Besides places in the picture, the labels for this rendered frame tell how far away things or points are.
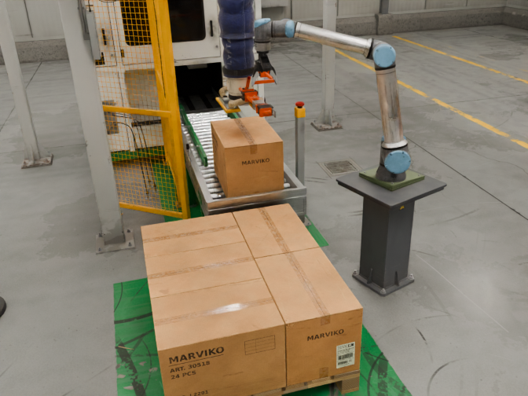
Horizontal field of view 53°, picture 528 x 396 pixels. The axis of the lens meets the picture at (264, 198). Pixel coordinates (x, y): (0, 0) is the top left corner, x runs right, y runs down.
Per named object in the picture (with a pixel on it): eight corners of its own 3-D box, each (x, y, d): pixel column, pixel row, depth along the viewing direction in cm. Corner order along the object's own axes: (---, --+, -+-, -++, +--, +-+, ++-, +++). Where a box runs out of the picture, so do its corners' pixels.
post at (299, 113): (295, 221, 454) (294, 107, 410) (302, 220, 455) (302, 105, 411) (298, 225, 448) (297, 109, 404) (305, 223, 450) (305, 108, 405)
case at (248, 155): (214, 170, 420) (210, 121, 402) (263, 163, 428) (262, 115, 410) (228, 203, 367) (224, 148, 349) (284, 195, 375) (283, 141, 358)
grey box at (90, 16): (93, 54, 378) (86, 10, 365) (101, 53, 379) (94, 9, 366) (93, 60, 361) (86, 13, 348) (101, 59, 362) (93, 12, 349)
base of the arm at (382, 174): (386, 170, 353) (387, 155, 349) (412, 177, 340) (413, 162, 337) (369, 177, 341) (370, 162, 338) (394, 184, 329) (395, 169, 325)
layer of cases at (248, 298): (148, 277, 360) (140, 225, 343) (289, 253, 382) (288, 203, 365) (167, 414, 256) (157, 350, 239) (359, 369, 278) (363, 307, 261)
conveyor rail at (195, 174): (170, 126, 567) (168, 108, 559) (175, 125, 568) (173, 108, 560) (208, 227, 366) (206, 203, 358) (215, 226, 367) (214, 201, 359)
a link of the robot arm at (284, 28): (295, 19, 300) (273, 19, 302) (293, 20, 290) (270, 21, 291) (295, 36, 304) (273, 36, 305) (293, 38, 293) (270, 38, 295)
